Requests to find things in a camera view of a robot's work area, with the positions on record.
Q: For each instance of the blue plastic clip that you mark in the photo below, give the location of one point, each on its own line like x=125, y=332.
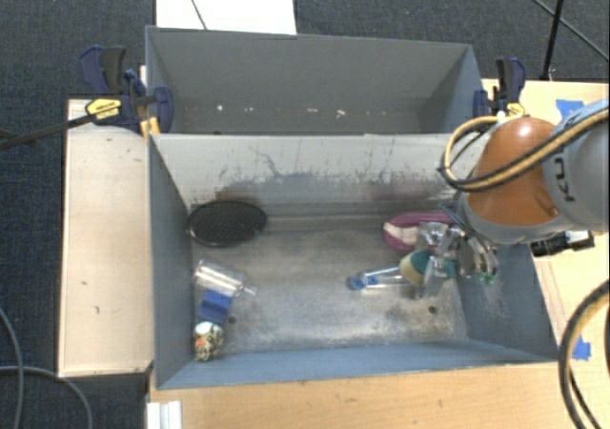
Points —
x=214, y=305

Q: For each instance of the clear plastic cup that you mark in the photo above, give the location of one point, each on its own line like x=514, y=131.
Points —
x=217, y=277

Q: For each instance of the grey metal bin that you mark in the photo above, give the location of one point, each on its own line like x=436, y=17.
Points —
x=305, y=274

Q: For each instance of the patterned white egg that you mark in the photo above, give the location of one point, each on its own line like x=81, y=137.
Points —
x=208, y=341

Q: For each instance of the pale wood flat board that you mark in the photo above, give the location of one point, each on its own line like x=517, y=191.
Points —
x=105, y=246

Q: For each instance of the black round lid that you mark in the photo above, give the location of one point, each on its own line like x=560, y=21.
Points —
x=226, y=224

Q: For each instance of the pale grey metal gripper finger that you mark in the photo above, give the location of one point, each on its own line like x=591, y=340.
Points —
x=433, y=279

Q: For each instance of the blue and clear small tool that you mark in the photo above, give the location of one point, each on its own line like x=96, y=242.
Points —
x=376, y=278

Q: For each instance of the green and yellow sponge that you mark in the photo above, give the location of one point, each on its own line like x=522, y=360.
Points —
x=412, y=270

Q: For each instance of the pink toy teeth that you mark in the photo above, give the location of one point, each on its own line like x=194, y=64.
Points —
x=400, y=234

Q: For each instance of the black cylinder on white bracket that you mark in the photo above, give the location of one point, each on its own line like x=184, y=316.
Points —
x=548, y=247

